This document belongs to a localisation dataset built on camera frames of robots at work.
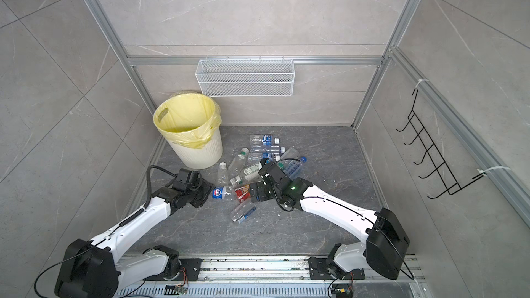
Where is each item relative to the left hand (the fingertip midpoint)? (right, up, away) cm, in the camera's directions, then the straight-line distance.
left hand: (214, 183), depth 86 cm
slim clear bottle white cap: (+1, +1, +11) cm, 11 cm away
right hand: (+19, 0, -6) cm, 20 cm away
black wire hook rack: (+79, +11, -16) cm, 81 cm away
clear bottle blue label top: (+21, +19, +21) cm, 35 cm away
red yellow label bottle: (+12, -4, +2) cm, 13 cm away
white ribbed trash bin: (-12, +10, +7) cm, 17 cm away
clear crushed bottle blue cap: (+22, +14, +18) cm, 32 cm away
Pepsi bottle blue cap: (+3, -3, -4) cm, 6 cm away
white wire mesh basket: (+12, +50, +15) cm, 53 cm away
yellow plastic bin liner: (-16, +29, +16) cm, 37 cm away
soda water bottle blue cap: (+35, +5, +10) cm, 36 cm away
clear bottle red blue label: (+12, -12, 0) cm, 17 cm away
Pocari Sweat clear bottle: (+16, +9, +15) cm, 24 cm away
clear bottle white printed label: (+13, +2, +9) cm, 16 cm away
